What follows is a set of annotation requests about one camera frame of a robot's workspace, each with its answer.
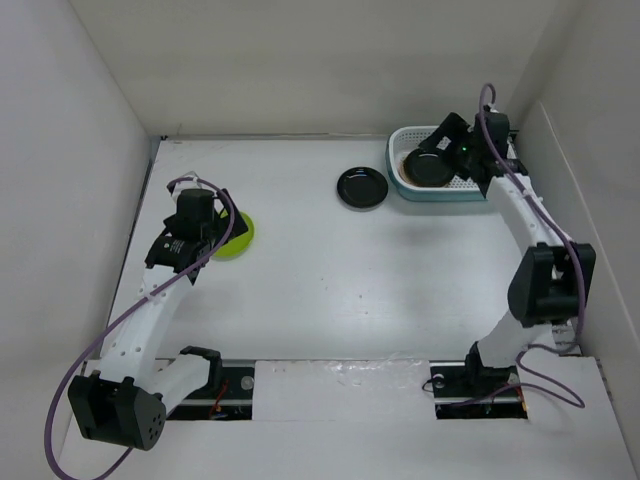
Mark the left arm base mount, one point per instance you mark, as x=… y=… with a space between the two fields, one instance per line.
x=232 y=401

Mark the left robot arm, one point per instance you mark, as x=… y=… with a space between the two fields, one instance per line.
x=127 y=400

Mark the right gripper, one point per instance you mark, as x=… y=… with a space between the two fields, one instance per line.
x=455 y=128

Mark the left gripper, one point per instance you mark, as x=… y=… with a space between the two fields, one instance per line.
x=223 y=224

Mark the large black plate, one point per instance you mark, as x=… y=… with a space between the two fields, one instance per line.
x=426 y=169

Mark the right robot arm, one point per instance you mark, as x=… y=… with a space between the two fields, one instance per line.
x=552 y=282

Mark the white and teal plastic bin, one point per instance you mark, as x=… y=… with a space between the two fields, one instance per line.
x=399 y=145

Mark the small black plate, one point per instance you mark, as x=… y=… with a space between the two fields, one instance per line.
x=362 y=187

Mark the green plate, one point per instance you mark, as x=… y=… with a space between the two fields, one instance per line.
x=239 y=244

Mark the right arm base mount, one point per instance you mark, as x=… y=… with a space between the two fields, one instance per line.
x=459 y=396

